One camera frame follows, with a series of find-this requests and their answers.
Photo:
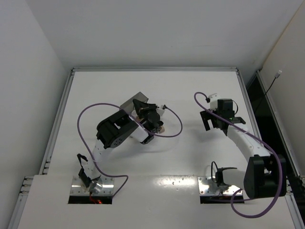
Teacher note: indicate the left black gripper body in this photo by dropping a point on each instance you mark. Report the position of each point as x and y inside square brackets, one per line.
[145, 108]

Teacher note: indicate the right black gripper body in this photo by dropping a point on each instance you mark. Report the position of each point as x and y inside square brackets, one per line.
[212, 116]

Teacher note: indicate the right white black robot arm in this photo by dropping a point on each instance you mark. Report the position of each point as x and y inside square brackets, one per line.
[265, 174]

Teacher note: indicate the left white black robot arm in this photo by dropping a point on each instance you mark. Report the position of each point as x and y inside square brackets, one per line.
[111, 132]

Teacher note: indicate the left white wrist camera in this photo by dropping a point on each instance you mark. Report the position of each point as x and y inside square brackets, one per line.
[161, 109]

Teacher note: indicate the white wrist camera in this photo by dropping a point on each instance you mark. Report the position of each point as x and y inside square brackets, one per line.
[213, 101]
[161, 109]

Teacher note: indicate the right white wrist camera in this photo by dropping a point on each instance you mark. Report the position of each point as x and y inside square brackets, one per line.
[213, 101]

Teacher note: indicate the black wall cable white plug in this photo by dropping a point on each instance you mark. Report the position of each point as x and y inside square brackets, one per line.
[262, 97]

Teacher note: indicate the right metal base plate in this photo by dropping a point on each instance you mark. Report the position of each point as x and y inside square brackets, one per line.
[207, 188]

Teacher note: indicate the metal base plate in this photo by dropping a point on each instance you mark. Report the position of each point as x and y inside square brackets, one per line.
[207, 188]
[100, 187]

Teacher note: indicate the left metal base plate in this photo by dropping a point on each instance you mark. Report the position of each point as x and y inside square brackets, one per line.
[100, 187]

